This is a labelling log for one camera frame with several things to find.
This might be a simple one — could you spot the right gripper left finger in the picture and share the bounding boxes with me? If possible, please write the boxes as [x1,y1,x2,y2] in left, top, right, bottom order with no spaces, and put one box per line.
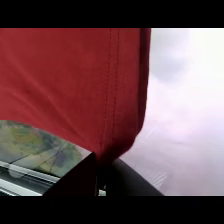
[42,152,98,197]

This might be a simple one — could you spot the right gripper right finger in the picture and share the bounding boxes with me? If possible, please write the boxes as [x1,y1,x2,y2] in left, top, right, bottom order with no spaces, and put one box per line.
[107,157,165,197]

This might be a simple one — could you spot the red garment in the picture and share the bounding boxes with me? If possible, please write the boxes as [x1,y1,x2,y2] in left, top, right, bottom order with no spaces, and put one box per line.
[0,28,152,169]

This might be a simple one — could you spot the silver frame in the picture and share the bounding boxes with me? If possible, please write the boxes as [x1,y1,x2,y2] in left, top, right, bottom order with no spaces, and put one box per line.
[0,159,62,197]

